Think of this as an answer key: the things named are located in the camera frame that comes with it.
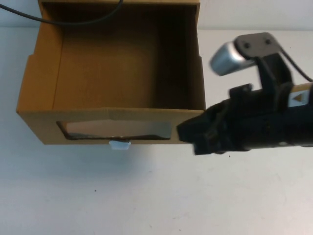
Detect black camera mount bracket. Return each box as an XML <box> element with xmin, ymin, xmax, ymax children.
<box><xmin>234</xmin><ymin>32</ymin><xmax>294</xmax><ymax>98</ymax></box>

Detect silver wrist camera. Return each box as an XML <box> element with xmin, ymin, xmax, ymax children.
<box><xmin>209</xmin><ymin>41</ymin><xmax>258</xmax><ymax>77</ymax></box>

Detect thin black cable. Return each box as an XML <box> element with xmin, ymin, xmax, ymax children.
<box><xmin>0</xmin><ymin>0</ymin><xmax>124</xmax><ymax>25</ymax></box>

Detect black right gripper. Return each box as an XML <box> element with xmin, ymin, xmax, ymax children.
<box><xmin>177</xmin><ymin>83</ymin><xmax>291</xmax><ymax>156</ymax></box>

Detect black camera cable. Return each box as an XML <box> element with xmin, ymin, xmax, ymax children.
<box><xmin>279</xmin><ymin>47</ymin><xmax>313</xmax><ymax>83</ymax></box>

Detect white plastic drawer handle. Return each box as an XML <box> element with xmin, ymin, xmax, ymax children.
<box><xmin>109</xmin><ymin>140</ymin><xmax>132</xmax><ymax>151</ymax></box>

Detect cardboard drawer with white handle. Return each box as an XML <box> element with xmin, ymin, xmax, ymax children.
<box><xmin>16</xmin><ymin>0</ymin><xmax>206</xmax><ymax>145</ymax></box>

